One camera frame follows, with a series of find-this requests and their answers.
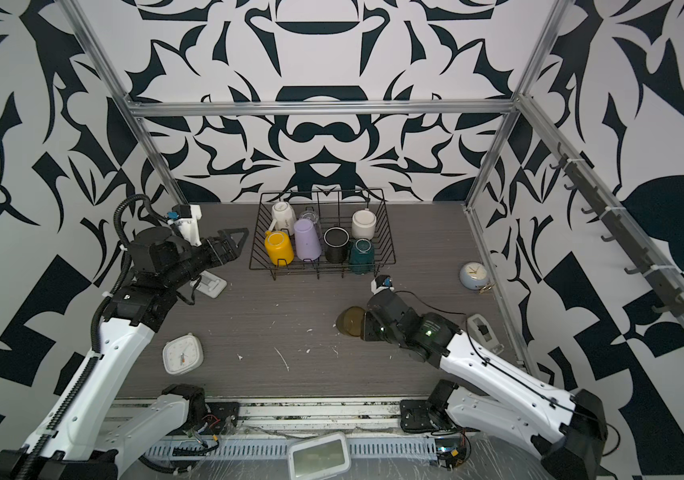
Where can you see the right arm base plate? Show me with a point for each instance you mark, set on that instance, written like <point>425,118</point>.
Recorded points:
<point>421,416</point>

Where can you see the white mug red inside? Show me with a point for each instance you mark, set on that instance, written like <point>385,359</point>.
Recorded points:
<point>364,224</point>

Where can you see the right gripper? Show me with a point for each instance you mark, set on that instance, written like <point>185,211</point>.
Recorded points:
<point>369,321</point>

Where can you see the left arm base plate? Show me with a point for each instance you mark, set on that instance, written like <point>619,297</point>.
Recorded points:
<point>218,417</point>

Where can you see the olive glass cup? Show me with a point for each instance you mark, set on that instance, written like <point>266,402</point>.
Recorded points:
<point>351,321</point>

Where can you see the cream white mug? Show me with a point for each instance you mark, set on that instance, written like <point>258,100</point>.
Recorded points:
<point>283,218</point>

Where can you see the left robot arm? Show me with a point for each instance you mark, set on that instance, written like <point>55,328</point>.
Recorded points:
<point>162,253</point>

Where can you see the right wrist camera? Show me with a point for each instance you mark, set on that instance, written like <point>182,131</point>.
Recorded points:
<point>381,283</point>

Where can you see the grey tape dispenser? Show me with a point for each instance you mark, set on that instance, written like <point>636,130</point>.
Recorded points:
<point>481,331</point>

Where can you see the white rectangular device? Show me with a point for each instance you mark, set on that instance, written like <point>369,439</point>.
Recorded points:
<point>210,284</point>

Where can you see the lilac plastic cup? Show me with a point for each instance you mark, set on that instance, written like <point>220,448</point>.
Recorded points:
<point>307,243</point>

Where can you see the round grey alarm clock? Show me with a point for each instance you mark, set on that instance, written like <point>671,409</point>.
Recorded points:
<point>474,276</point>

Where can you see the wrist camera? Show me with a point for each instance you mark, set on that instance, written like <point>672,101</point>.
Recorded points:
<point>381,283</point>
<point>184,218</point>

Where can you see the dark green mug white inside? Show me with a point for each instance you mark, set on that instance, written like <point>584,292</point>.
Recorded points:
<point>362,256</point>

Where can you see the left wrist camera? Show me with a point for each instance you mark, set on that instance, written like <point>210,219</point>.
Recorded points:
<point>184,218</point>

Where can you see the small circuit board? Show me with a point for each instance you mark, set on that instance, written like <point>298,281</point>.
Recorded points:
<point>452,452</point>

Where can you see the yellow mug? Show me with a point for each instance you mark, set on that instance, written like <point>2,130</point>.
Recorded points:
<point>279,248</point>

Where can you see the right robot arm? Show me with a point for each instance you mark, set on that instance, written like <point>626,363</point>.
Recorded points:
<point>565,431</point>

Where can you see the square white clock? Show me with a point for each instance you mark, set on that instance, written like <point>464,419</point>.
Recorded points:
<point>182,355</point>

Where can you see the black mug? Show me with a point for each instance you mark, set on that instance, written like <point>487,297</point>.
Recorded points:
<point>336,240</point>

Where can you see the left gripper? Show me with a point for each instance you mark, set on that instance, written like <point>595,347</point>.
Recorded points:
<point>229,249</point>

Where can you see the clear glass cup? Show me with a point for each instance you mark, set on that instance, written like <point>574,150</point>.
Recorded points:
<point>310,214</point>

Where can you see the black wire dish rack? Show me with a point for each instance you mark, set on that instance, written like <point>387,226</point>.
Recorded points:
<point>335,207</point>

